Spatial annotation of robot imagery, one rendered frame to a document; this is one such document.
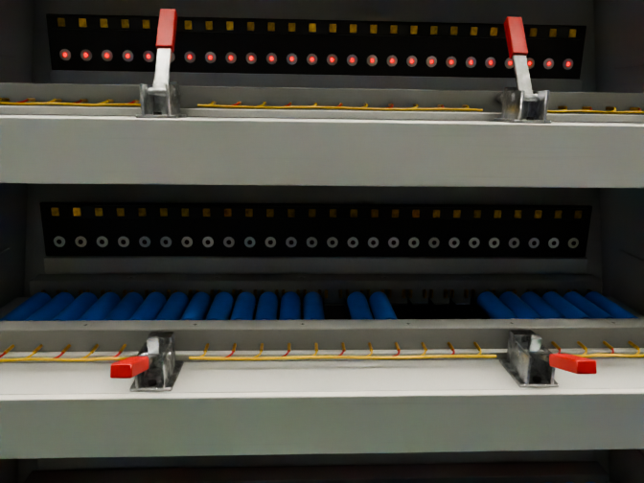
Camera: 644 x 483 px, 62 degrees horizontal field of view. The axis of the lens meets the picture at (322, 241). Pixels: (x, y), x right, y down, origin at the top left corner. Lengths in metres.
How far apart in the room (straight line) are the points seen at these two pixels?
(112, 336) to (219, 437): 0.11
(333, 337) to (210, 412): 0.11
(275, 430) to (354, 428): 0.05
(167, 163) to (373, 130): 0.14
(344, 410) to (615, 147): 0.27
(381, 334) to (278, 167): 0.15
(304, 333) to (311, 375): 0.03
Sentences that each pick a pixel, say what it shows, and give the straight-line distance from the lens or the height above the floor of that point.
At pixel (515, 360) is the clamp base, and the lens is 0.42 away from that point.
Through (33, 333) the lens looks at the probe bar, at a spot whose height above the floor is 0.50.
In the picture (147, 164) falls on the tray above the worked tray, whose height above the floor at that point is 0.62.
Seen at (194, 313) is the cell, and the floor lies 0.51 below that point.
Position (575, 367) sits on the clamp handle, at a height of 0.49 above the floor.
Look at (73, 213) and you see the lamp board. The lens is 0.57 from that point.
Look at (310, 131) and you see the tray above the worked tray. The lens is 0.38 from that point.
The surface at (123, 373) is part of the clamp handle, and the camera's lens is 0.33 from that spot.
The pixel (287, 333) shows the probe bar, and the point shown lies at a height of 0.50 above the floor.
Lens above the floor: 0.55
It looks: 4 degrees up
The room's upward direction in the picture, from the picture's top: straight up
